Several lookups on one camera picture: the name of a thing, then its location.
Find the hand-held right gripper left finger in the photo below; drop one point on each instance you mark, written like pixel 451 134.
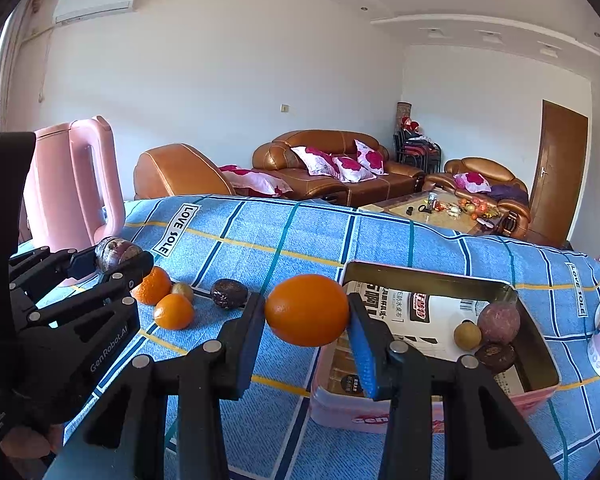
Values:
pixel 252 345

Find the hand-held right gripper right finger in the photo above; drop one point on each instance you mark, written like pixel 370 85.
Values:
pixel 364 355

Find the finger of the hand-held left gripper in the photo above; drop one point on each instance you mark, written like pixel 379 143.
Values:
pixel 82 264
pixel 125 272

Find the dark round snack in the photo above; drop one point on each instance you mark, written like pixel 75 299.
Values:
pixel 117 250

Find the bumpy mandarin orange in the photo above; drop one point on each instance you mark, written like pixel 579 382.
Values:
pixel 152 285

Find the dark water chestnut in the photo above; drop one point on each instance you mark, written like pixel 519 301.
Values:
pixel 496 357
pixel 228 293

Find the tan longan fruit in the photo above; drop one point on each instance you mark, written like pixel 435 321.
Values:
pixel 467 336
pixel 183 291

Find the smooth orange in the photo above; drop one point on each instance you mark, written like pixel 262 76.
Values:
pixel 174 312
pixel 307 310

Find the pink tin box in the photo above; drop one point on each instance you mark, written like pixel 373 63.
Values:
pixel 337 412

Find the round purple passion fruit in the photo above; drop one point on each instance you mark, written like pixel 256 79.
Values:
pixel 499 321

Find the heap of assorted fruits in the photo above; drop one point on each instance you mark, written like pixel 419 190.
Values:
pixel 475 206

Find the person's left hand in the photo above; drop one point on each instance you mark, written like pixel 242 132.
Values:
pixel 40 442

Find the pink electric kettle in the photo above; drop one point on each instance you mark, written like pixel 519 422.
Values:
pixel 65 185

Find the brown leather chair back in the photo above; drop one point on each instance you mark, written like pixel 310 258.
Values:
pixel 180 170

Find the blue plaid tablecloth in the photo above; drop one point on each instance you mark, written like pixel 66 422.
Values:
pixel 280 230

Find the wooden coffee table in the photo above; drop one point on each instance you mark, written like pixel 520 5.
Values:
pixel 395 205

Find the small drink can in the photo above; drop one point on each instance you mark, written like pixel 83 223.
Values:
pixel 432 201

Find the white pillow with red flowers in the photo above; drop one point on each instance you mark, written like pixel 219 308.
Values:
pixel 315 160
pixel 472 181
pixel 352 169
pixel 371 157

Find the brown leather three-seat sofa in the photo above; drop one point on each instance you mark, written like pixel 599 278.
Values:
pixel 290 142

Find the stacked black chairs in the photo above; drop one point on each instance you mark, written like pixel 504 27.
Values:
pixel 415 152

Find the purple cloth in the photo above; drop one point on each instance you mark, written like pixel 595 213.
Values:
pixel 507 194

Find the brown leather armchair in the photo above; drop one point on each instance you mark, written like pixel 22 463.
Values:
pixel 480 166

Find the red plush toy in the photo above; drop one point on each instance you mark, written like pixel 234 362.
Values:
pixel 410 122

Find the tall brown floor vase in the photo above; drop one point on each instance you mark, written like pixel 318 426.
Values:
pixel 403 112

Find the white air conditioner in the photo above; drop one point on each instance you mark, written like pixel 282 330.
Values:
pixel 95 2

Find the brown wooden door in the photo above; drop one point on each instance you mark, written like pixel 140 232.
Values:
pixel 560 175

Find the square ceiling light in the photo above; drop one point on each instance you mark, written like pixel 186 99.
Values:
pixel 437 34
pixel 495 36
pixel 550 50

